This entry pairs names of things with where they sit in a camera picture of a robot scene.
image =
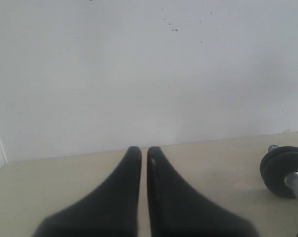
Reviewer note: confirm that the black weight plate end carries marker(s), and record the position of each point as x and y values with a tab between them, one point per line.
274	171

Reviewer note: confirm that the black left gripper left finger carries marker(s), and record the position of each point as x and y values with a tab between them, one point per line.
110	210

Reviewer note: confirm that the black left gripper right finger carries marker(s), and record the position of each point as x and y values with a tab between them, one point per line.
176	209

